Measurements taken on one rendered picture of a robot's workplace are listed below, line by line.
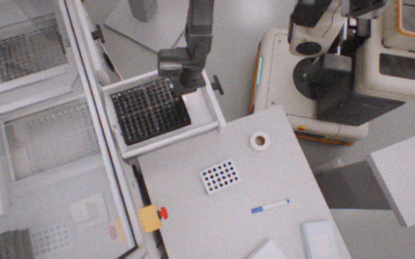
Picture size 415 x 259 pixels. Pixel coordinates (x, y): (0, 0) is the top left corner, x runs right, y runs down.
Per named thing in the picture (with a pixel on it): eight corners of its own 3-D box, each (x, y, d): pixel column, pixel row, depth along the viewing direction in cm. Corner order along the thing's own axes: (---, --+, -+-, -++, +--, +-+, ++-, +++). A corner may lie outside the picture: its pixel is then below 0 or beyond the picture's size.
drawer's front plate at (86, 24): (89, 17, 112) (79, -3, 101) (110, 83, 105) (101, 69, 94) (85, 19, 111) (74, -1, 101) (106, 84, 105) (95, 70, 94)
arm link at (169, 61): (209, 45, 71) (202, 28, 77) (162, 43, 68) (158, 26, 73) (202, 84, 79) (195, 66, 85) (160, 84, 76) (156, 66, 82)
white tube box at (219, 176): (230, 160, 105) (231, 158, 102) (239, 181, 103) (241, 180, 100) (198, 173, 104) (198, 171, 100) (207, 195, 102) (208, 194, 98)
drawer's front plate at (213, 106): (195, 62, 108) (195, 47, 98) (223, 133, 102) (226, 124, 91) (191, 64, 108) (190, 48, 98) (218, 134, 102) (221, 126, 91)
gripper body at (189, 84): (205, 88, 90) (212, 76, 83) (175, 95, 87) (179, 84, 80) (198, 70, 91) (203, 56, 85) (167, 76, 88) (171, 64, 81)
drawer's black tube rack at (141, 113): (175, 82, 104) (174, 74, 98) (191, 126, 100) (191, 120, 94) (115, 102, 101) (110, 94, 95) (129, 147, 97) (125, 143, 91)
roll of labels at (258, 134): (253, 155, 106) (255, 153, 102) (245, 138, 108) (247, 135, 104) (270, 147, 107) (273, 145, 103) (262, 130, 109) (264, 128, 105)
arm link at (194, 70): (207, 69, 77) (205, 50, 78) (182, 69, 75) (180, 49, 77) (202, 81, 83) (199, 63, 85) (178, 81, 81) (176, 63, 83)
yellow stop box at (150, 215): (157, 203, 93) (155, 202, 86) (165, 224, 91) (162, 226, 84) (143, 209, 92) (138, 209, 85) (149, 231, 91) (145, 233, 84)
